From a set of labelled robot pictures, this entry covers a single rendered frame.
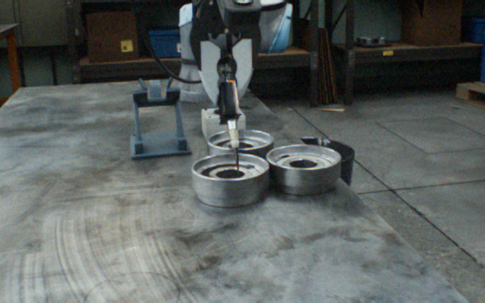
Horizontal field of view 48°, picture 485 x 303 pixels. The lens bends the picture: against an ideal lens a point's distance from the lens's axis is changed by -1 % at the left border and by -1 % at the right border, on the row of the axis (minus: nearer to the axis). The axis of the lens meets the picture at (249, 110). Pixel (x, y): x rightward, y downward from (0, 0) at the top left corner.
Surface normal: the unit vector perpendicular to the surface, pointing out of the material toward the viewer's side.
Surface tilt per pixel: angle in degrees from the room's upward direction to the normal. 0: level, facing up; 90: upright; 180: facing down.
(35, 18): 90
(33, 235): 0
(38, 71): 90
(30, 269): 0
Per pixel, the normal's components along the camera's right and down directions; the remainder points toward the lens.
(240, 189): 0.27, 0.23
